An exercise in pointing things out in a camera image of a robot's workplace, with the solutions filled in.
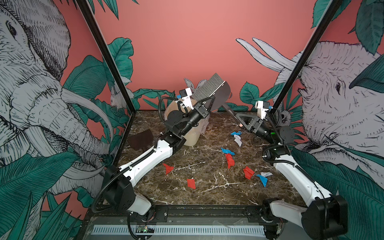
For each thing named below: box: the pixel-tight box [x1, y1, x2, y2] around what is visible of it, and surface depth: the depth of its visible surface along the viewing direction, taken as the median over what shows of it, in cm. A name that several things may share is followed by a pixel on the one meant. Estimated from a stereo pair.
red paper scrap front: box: [186, 179, 196, 190], surface depth 86 cm
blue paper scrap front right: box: [256, 174, 268, 188], surface depth 87 cm
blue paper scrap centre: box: [220, 147, 236, 156], surface depth 100 cm
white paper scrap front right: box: [259, 172, 274, 180], surface depth 88 cm
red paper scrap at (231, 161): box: [225, 153, 235, 169], surface depth 95 cm
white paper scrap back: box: [233, 134, 243, 148], surface depth 105 cm
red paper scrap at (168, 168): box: [162, 163, 174, 175], surface depth 92 cm
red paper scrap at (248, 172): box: [243, 166, 255, 180], surface depth 90 cm
